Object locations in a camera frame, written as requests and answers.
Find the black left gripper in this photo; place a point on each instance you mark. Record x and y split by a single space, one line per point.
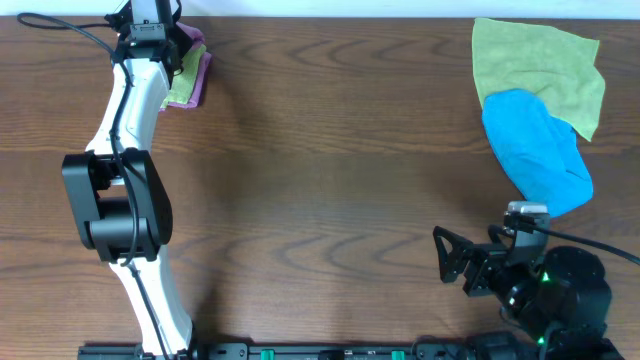
181 45

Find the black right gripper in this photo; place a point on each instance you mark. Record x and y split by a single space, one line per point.
487 258

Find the purple microfiber cloth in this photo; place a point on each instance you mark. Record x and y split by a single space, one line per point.
192 35

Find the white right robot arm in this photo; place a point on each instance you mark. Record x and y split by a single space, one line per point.
562 305

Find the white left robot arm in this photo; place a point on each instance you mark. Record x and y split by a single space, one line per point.
122 212

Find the folded green cloth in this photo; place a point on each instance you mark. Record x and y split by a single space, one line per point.
184 82

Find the blue microfiber cloth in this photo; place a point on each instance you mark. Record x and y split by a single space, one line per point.
537 151

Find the large green microfiber cloth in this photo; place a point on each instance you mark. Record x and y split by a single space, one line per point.
557 66

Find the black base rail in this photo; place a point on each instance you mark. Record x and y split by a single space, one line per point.
242 351

